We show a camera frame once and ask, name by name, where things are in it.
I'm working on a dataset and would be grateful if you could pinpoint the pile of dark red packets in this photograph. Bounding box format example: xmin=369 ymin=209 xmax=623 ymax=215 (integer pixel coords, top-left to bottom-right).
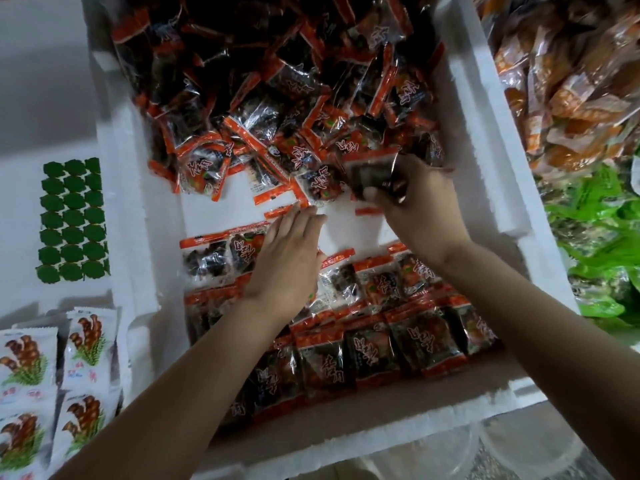
xmin=105 ymin=0 xmax=501 ymax=428

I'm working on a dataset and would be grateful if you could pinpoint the pile of white printed packets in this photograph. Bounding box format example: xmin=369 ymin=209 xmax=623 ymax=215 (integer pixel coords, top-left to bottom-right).
xmin=0 ymin=307 xmax=123 ymax=480

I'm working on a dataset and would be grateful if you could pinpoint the clear round plastic tub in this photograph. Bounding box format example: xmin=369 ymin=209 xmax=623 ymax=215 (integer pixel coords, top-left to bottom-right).
xmin=355 ymin=425 xmax=483 ymax=480

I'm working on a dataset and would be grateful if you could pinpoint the pile of brown packets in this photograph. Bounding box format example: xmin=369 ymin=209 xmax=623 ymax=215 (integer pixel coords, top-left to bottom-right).
xmin=478 ymin=0 xmax=640 ymax=181

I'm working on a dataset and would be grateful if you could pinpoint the person's right forearm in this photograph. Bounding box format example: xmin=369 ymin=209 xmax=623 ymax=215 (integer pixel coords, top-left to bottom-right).
xmin=435 ymin=239 xmax=640 ymax=480

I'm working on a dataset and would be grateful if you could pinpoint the person's left hand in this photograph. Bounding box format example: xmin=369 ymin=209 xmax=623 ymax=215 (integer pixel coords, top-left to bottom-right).
xmin=243 ymin=205 xmax=329 ymax=324

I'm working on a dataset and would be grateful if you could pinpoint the dark red snack packet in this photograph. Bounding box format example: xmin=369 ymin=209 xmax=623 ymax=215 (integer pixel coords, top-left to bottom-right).
xmin=345 ymin=149 xmax=409 ymax=204

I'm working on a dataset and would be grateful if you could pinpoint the green leaf-pattern sheet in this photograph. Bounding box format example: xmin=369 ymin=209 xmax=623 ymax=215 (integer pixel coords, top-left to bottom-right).
xmin=35 ymin=157 xmax=111 ymax=286

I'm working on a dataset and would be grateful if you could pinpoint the person's right hand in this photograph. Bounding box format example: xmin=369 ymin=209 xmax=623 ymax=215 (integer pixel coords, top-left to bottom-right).
xmin=362 ymin=153 xmax=473 ymax=271

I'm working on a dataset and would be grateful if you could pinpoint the person's left forearm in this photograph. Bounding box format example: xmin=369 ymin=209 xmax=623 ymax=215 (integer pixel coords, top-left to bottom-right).
xmin=55 ymin=295 xmax=291 ymax=480

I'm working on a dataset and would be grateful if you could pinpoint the pile of green packets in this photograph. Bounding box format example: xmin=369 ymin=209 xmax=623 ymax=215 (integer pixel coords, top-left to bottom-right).
xmin=545 ymin=159 xmax=640 ymax=334

